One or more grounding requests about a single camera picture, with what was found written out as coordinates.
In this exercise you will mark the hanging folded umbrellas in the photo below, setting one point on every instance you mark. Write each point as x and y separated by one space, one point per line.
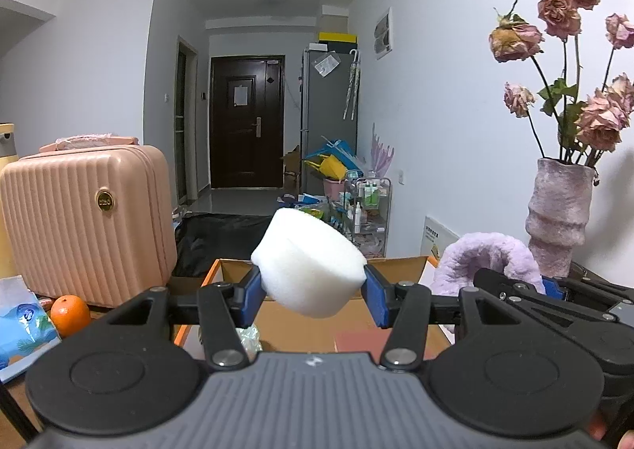
352 82

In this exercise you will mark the dark brown entrance door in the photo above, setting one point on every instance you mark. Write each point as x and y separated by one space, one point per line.
247 142

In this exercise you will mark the interior door frame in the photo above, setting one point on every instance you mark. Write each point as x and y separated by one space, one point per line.
177 132

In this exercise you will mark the dried pink rose bouquet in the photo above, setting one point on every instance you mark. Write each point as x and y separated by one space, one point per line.
559 8

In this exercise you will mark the clear plastic item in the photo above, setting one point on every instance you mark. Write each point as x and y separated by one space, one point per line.
251 342

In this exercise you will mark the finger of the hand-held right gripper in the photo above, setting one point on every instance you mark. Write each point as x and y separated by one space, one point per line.
520 288
594 289

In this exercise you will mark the brown cardboard box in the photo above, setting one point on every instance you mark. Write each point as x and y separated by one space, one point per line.
291 172

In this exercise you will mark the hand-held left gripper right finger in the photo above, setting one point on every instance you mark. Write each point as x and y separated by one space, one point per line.
376 300

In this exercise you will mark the metal storage cart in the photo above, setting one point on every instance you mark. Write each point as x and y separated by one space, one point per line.
369 211

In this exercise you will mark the person's right hand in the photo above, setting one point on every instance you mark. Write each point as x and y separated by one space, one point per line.
597 426

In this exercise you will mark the orange fruit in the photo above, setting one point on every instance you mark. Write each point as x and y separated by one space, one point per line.
70 315

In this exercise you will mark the purple feather wall decoration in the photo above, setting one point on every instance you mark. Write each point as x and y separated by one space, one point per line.
381 152

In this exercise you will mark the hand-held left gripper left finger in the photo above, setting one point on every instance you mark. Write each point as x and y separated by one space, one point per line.
252 298

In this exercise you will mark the yellow thermos bottle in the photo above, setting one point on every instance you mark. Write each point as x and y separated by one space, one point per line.
6 152

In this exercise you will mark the pink bucket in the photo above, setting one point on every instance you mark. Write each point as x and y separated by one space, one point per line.
334 189

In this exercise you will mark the black bag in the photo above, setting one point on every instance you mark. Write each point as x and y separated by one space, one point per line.
218 241

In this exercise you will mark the white board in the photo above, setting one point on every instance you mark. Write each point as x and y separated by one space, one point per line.
438 236

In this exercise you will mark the yellow box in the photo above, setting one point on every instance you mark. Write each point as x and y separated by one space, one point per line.
337 39

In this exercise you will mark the blue tissue pack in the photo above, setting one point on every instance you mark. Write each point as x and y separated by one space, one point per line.
25 325

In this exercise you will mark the blue shopping bags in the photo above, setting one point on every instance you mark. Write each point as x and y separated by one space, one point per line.
339 149

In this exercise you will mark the round white foam sponge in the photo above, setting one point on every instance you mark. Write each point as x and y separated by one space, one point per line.
307 261

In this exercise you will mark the yellow shopping bag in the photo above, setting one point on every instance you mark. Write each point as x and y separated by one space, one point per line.
329 167

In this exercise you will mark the orange cardboard box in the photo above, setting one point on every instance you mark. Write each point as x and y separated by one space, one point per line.
297 330

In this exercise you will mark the pink ribbed suitcase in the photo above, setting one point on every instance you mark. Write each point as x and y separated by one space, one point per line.
74 226

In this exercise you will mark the pink cloth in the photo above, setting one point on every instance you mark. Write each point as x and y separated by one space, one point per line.
89 141

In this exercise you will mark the pink textured vase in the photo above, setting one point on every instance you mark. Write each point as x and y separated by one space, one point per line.
559 211

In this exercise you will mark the grey refrigerator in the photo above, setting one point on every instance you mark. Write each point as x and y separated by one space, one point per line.
322 122

